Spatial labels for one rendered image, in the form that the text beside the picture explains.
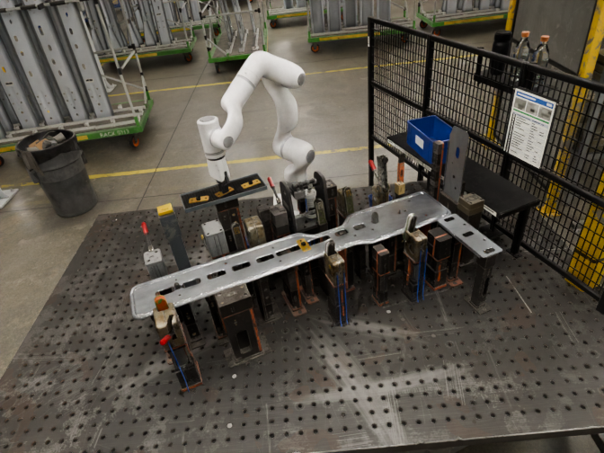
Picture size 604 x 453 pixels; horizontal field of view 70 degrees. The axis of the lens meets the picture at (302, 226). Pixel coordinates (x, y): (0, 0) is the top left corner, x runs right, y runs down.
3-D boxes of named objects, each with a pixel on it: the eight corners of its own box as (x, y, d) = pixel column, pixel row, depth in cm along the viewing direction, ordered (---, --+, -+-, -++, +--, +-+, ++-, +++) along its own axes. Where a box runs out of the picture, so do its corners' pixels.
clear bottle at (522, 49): (516, 83, 188) (525, 34, 176) (504, 79, 193) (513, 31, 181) (528, 80, 190) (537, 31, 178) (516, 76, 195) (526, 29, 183)
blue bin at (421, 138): (431, 166, 216) (434, 143, 209) (405, 142, 241) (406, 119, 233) (462, 160, 219) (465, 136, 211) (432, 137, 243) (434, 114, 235)
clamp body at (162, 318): (181, 398, 162) (152, 335, 141) (174, 368, 174) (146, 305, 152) (208, 387, 165) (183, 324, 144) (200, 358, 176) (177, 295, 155)
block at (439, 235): (432, 293, 192) (438, 244, 176) (417, 278, 201) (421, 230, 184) (450, 286, 195) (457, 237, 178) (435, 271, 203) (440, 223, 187)
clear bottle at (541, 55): (534, 89, 180) (545, 39, 169) (522, 85, 185) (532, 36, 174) (546, 86, 182) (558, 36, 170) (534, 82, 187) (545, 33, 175)
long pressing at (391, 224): (133, 327, 154) (132, 324, 153) (128, 288, 171) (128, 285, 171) (455, 215, 189) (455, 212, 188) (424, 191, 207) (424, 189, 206)
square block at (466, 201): (460, 269, 203) (470, 205, 182) (448, 259, 209) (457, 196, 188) (474, 263, 205) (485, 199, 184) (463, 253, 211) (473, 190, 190)
